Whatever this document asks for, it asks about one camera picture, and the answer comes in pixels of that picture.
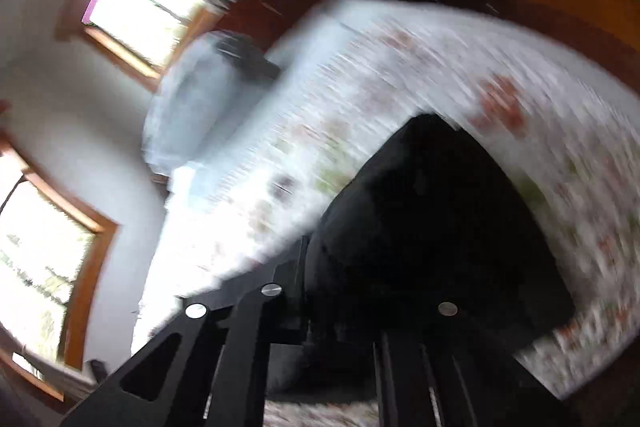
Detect black pants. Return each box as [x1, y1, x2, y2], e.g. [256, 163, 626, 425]
[267, 114, 575, 403]

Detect head wooden framed window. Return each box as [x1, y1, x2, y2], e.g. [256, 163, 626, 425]
[53, 0, 219, 92]

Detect light blue folded duvet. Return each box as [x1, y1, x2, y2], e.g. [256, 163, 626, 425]
[142, 31, 280, 176]

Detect side wooden framed window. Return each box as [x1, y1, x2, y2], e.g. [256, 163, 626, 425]
[1, 134, 118, 407]

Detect floral quilted bedspread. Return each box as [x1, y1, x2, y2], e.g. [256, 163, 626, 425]
[132, 0, 639, 426]

